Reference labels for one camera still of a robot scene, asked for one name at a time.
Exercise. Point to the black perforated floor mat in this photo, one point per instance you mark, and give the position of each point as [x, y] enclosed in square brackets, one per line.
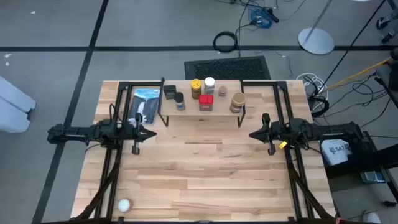
[227, 68]

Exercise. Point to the yellow tag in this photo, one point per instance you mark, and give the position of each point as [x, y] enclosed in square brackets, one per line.
[283, 145]

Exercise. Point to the black aluminium rig frame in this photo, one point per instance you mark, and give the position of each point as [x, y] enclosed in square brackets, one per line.
[261, 83]
[140, 83]

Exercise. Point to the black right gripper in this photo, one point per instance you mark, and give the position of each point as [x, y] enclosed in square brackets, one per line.
[271, 133]

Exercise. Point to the white-lid bagel sesame jar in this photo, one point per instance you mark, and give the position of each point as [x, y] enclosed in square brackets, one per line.
[209, 82]

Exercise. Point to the green black pepper tin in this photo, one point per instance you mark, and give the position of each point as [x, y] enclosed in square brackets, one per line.
[170, 91]

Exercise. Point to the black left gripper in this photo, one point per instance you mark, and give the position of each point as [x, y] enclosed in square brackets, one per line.
[136, 133]

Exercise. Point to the wooden shelf with black legs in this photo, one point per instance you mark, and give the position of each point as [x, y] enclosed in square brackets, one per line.
[221, 107]

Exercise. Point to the black side cart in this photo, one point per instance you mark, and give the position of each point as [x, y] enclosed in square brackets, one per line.
[373, 160]

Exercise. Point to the red-lid smoked paprika tin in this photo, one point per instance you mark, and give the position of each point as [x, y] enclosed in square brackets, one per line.
[206, 100]

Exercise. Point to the blue and black package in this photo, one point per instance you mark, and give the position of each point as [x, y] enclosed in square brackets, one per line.
[146, 96]

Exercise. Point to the black-lid spice jar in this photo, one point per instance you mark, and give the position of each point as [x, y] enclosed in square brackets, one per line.
[179, 98]

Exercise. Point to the white printed box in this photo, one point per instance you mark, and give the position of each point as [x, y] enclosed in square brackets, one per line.
[334, 152]

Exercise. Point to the small cork-lid saffron jar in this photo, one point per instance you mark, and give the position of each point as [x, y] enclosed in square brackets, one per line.
[222, 91]

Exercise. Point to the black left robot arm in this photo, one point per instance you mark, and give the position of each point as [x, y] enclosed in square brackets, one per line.
[71, 134]

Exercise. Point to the tan-lid furikake jar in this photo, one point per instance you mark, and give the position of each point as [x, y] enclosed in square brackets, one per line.
[238, 99]

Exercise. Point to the office chair base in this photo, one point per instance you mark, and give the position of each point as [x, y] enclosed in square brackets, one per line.
[384, 23]

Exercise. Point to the white foam block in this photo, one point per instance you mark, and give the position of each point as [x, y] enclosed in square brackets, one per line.
[12, 105]

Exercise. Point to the thin black slanted pole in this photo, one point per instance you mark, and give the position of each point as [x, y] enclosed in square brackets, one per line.
[351, 47]

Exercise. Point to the person's foot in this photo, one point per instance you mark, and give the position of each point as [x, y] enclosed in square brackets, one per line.
[371, 218]

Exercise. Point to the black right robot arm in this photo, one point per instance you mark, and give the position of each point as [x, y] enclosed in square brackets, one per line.
[335, 130]

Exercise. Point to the small white ball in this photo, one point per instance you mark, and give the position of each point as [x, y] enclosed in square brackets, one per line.
[124, 205]

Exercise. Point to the yellow-lid crunchy onion jar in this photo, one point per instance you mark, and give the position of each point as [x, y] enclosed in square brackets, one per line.
[196, 85]

